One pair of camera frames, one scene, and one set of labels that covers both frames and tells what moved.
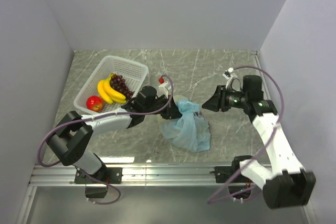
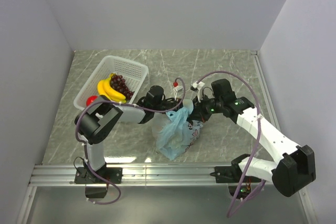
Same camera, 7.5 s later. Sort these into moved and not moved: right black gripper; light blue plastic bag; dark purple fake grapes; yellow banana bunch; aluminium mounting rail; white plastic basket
Moved: right black gripper; light blue plastic bag
Not moved: aluminium mounting rail; yellow banana bunch; white plastic basket; dark purple fake grapes
